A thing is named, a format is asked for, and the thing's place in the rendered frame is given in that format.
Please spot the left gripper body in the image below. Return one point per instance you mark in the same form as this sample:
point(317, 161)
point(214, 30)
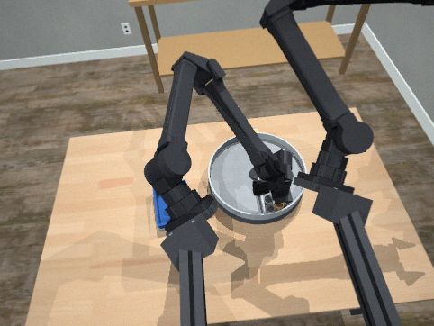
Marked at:
point(286, 198)

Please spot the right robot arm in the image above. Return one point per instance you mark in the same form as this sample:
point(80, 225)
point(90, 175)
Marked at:
point(345, 134)

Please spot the blue open tray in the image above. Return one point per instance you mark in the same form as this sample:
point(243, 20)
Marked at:
point(161, 214)

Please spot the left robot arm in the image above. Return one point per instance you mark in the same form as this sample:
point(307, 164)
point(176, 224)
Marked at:
point(171, 160)

